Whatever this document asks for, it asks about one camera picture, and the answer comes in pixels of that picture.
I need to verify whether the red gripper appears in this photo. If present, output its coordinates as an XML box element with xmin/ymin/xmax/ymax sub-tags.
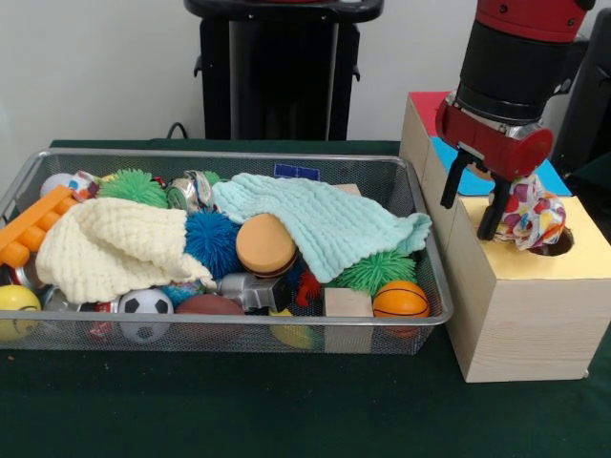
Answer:
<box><xmin>434</xmin><ymin>97</ymin><xmax>555</xmax><ymax>241</ymax></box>

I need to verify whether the multicoloured knotted rope toy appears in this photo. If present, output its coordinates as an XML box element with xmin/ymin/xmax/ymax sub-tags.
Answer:
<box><xmin>495</xmin><ymin>174</ymin><xmax>568</xmax><ymax>252</ymax></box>

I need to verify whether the shallow clear plastic bin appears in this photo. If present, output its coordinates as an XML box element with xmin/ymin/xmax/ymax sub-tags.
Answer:
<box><xmin>0</xmin><ymin>147</ymin><xmax>454</xmax><ymax>357</ymax></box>

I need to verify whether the wooden box with three holes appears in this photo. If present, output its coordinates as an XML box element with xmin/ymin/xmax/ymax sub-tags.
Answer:
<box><xmin>399</xmin><ymin>90</ymin><xmax>600</xmax><ymax>384</ymax></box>

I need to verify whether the dark green tablecloth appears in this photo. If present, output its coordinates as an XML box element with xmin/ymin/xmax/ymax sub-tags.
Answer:
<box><xmin>565</xmin><ymin>152</ymin><xmax>611</xmax><ymax>197</ymax></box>
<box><xmin>0</xmin><ymin>137</ymin><xmax>611</xmax><ymax>458</ymax></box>

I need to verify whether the small orange basketball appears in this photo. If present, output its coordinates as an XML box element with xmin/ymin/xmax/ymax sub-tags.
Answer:
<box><xmin>371</xmin><ymin>280</ymin><xmax>431</xmax><ymax>338</ymax></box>

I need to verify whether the light blue waffle cloth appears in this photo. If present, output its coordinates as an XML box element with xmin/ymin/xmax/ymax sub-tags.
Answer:
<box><xmin>211</xmin><ymin>172</ymin><xmax>433</xmax><ymax>283</ymax></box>

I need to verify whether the black metal stand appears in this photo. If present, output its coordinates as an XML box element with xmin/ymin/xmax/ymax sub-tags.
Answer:
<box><xmin>553</xmin><ymin>9</ymin><xmax>611</xmax><ymax>168</ymax></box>

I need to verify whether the blue spiky rubber ball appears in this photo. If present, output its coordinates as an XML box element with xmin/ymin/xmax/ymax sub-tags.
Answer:
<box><xmin>184</xmin><ymin>210</ymin><xmax>242</xmax><ymax>281</ymax></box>

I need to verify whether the small brown football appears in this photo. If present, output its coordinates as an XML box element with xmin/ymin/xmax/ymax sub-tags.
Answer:
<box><xmin>175</xmin><ymin>293</ymin><xmax>246</xmax><ymax>317</ymax></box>

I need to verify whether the green spiky rubber ball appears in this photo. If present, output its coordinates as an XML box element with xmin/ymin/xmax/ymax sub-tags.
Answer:
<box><xmin>97</xmin><ymin>168</ymin><xmax>169</xmax><ymax>210</ymax></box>

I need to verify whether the small black white soccer ball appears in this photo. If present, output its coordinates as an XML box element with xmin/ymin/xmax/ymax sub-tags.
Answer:
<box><xmin>117</xmin><ymin>287</ymin><xmax>176</xmax><ymax>344</ymax></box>

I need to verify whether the cream waffle cloth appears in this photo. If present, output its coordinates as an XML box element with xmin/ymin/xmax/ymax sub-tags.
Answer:
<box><xmin>35</xmin><ymin>197</ymin><xmax>215</xmax><ymax>305</ymax></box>

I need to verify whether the white baseball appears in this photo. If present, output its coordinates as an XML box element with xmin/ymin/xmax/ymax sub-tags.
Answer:
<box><xmin>39</xmin><ymin>173</ymin><xmax>77</xmax><ymax>198</ymax></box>

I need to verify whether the orange notched foam block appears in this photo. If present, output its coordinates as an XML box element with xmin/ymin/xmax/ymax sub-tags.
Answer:
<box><xmin>0</xmin><ymin>184</ymin><xmax>80</xmax><ymax>267</ymax></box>

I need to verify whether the yellow tennis ball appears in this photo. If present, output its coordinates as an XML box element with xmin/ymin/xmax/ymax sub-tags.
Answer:
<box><xmin>0</xmin><ymin>284</ymin><xmax>43</xmax><ymax>343</ymax></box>

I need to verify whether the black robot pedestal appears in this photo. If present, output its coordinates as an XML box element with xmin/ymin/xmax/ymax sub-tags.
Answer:
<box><xmin>183</xmin><ymin>0</ymin><xmax>386</xmax><ymax>141</ymax></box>

